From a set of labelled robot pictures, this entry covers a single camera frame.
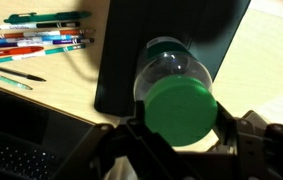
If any thin black pen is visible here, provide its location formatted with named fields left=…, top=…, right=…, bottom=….
left=0, top=62, right=47, bottom=83

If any red pen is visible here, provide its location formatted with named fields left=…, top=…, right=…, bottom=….
left=0, top=46, right=46, bottom=62

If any teal and white pen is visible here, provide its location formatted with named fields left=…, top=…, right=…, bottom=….
left=0, top=67, right=34, bottom=91
left=0, top=43, right=87, bottom=65

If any clear plastic bottle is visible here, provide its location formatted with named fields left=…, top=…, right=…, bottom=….
left=133, top=36, right=214, bottom=108

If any purple and white pen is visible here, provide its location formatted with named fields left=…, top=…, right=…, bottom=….
left=0, top=37, right=96, bottom=49

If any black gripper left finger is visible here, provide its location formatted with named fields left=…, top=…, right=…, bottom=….
left=52, top=99, right=199, bottom=180

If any green plastic bottle lid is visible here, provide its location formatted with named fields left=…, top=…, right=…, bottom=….
left=143, top=74, right=220, bottom=148

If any light blue pen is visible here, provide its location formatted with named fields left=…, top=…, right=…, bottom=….
left=0, top=34, right=84, bottom=46

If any black laptop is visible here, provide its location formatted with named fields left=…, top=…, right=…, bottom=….
left=0, top=81, right=97, bottom=180

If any dark green tablet case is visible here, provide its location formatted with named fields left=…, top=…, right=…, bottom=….
left=93, top=0, right=252, bottom=118

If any black and white pen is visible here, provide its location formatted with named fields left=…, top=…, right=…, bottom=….
left=0, top=21, right=81, bottom=31

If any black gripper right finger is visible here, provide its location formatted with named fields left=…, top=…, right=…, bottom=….
left=213, top=101, right=283, bottom=180

